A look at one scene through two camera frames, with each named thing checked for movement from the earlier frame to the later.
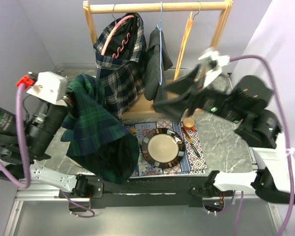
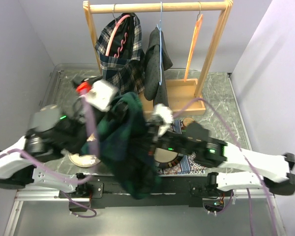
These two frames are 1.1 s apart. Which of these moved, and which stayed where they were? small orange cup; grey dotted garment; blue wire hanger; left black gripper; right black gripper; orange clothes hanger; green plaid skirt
Moved: right black gripper; green plaid skirt; orange clothes hanger; left black gripper
Stayed: small orange cup; blue wire hanger; grey dotted garment
